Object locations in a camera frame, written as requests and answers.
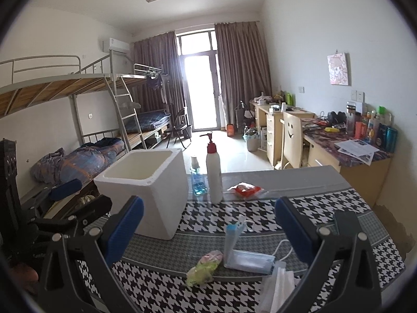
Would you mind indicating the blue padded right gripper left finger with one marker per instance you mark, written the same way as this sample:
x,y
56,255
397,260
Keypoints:
x,y
61,285

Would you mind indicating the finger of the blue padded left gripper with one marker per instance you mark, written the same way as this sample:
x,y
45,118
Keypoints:
x,y
65,190

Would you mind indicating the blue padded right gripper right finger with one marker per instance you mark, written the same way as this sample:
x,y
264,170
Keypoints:
x,y
356,287

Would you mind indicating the white foam sheet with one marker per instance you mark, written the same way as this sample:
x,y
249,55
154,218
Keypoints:
x,y
276,288

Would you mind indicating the blue face mask case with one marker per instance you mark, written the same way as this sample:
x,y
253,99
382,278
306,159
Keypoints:
x,y
248,261

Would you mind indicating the green plastic bag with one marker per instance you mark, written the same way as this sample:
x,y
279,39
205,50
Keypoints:
x,y
203,271

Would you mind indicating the person's hand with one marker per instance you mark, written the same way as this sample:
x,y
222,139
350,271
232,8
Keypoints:
x,y
26,277

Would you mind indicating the blue orange quilt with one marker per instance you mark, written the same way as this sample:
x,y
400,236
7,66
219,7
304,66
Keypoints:
x,y
84,163

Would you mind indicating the metal bunk bed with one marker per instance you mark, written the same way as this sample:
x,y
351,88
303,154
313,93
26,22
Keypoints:
x,y
49,101
139,127

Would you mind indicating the white styrofoam box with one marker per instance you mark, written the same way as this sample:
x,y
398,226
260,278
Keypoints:
x,y
159,178

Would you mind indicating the wooden desk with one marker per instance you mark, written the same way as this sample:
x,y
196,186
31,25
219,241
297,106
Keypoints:
x,y
368,180

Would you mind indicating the houndstooth table cloth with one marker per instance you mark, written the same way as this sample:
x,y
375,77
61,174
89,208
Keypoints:
x,y
153,272

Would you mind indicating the papers on desk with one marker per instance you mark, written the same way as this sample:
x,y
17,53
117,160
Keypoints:
x,y
358,149

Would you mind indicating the red snack packet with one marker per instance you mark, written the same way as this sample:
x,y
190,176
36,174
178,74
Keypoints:
x,y
245,191

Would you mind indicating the black folding chair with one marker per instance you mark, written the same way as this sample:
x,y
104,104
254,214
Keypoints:
x,y
180,129

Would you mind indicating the blue liquid sanitizer bottle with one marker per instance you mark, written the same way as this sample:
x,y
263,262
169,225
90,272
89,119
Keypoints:
x,y
198,181

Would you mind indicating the left brown curtain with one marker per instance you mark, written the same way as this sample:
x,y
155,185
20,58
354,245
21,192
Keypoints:
x,y
157,58

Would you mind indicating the brown curtain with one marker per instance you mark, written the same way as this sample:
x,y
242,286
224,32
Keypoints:
x,y
243,65
157,58

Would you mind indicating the wooden chair smiley face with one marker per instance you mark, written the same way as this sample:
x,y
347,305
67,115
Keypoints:
x,y
293,142

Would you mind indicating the white pump bottle red top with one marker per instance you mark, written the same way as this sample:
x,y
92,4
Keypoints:
x,y
213,168

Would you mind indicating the white waste bin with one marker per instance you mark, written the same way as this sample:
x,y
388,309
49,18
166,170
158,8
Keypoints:
x,y
252,140

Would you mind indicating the right brown curtain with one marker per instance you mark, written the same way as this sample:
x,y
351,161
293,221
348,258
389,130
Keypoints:
x,y
243,65

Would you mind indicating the wall air conditioner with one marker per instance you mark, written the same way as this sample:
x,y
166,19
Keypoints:
x,y
115,45

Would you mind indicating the pink wall picture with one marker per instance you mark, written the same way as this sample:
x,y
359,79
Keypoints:
x,y
338,69

